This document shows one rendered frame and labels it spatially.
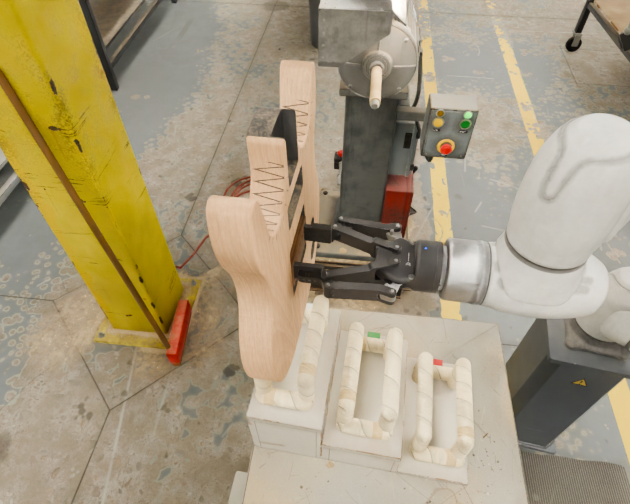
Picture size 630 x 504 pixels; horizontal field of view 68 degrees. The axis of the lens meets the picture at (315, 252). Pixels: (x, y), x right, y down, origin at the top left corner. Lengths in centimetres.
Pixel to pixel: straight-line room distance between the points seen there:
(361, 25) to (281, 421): 90
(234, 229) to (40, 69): 112
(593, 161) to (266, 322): 39
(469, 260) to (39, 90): 124
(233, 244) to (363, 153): 155
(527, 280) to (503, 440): 60
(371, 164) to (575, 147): 150
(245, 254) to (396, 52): 119
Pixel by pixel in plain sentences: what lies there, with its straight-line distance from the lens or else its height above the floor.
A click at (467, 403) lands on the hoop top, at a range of 105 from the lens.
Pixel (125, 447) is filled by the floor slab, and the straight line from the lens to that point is 222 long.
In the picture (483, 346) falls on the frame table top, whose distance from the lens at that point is 127.
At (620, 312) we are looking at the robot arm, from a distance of 153.
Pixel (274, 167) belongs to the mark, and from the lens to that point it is 55.
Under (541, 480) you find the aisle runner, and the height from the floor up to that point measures 0.
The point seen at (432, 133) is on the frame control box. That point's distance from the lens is 170.
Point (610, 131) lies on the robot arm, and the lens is 57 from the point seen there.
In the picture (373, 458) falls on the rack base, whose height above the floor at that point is 100.
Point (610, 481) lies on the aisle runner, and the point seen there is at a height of 0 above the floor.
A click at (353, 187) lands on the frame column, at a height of 60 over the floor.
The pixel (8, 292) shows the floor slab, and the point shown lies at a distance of 291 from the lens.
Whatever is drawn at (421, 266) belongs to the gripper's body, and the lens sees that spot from 64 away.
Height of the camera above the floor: 198
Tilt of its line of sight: 49 degrees down
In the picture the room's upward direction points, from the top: straight up
